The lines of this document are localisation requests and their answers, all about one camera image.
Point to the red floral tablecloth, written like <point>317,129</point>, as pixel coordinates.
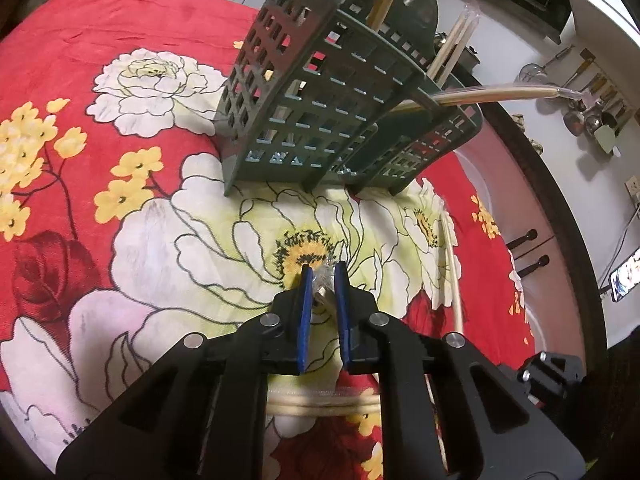
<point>118,237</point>

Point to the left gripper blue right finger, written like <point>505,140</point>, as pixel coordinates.
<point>358,347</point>

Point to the wrapped chopsticks leaning in basket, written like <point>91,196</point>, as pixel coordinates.
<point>451,50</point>

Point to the wrapped chopsticks beside basket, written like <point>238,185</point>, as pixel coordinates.
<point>280,404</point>

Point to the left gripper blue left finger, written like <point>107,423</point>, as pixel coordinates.
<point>288,349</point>

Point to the wrapped chopsticks at table edge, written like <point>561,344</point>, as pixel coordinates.
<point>451,272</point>

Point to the dark green plastic utensil basket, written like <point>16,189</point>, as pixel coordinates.
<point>317,97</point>

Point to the hanging wire strainer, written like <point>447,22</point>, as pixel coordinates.
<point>533,73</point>

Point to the smartphone on counter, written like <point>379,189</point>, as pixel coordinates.
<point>625,277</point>

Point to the hanging steel ladle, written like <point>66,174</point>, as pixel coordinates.
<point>574,119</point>

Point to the long wrapped chopsticks on flower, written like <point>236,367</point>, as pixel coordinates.
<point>515,91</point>

